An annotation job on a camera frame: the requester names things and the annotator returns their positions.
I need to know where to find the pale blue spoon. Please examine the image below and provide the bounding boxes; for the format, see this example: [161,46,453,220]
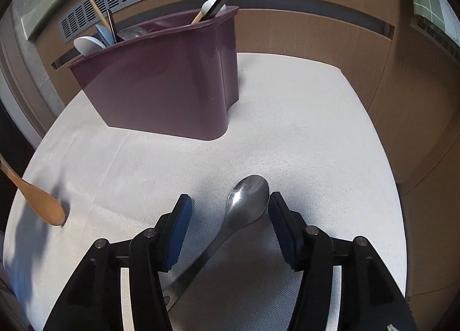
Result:
[95,25,116,47]

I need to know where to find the short wooden handle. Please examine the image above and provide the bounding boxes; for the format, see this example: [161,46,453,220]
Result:
[87,0,112,30]

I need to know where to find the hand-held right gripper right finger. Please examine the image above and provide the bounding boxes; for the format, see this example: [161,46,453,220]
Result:
[269,192,419,331]

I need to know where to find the white tablecloth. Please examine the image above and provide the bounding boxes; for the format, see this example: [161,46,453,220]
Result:
[2,52,408,331]

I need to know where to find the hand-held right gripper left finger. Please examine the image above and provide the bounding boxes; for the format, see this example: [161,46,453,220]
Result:
[43,193,193,331]

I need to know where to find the wooden spoon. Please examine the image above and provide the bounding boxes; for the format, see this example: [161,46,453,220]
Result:
[0,155,66,227]

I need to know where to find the thin black handle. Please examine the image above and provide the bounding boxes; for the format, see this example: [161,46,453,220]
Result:
[107,9,118,44]

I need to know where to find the purple utensil holder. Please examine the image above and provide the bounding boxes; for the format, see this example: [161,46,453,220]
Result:
[68,5,241,142]

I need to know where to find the plain metal spoon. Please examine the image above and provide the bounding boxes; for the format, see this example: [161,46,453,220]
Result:
[163,175,270,308]

